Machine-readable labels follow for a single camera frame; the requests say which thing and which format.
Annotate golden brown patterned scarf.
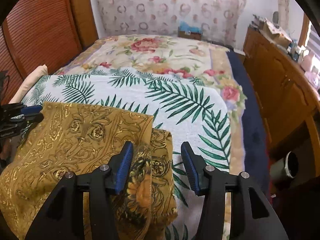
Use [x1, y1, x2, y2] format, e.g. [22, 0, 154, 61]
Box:
[1, 102, 177, 239]

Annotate beige pillow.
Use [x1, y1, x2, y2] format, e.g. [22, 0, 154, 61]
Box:
[9, 64, 48, 103]

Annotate dark blue mattress edge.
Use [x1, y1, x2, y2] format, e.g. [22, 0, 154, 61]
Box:
[227, 50, 270, 197]

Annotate grey mug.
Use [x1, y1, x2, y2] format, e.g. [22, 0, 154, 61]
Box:
[270, 151, 299, 182]

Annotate wooden louvered wardrobe door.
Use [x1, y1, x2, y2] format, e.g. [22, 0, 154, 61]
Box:
[1, 0, 98, 104]

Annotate palm leaf print sheet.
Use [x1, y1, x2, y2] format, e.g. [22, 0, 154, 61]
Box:
[22, 67, 231, 239]

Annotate wooden sideboard cabinet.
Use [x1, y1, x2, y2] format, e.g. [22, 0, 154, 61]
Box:
[244, 27, 319, 177]

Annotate patterned sheer curtain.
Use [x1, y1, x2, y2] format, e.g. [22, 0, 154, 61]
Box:
[97, 0, 247, 46]

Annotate pink bottle on cabinet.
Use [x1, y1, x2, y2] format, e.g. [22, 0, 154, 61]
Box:
[300, 51, 314, 72]

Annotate floral bed blanket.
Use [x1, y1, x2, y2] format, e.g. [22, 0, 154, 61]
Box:
[56, 35, 248, 173]

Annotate cardboard box with blue cloth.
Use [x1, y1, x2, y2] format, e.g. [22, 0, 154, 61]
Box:
[177, 22, 202, 40]

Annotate open cardboard box on cabinet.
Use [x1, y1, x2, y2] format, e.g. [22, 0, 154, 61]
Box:
[261, 18, 292, 49]

